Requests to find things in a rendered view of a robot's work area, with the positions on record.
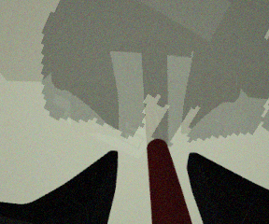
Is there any dark red peg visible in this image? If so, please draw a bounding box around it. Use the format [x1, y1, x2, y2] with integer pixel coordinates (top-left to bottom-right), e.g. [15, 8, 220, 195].
[147, 139, 191, 224]

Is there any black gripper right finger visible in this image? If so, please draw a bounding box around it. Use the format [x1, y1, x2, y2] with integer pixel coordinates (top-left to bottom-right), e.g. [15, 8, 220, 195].
[187, 153, 269, 224]

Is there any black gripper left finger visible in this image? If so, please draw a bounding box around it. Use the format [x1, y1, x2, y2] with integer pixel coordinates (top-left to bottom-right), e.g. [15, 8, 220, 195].
[0, 150, 117, 224]

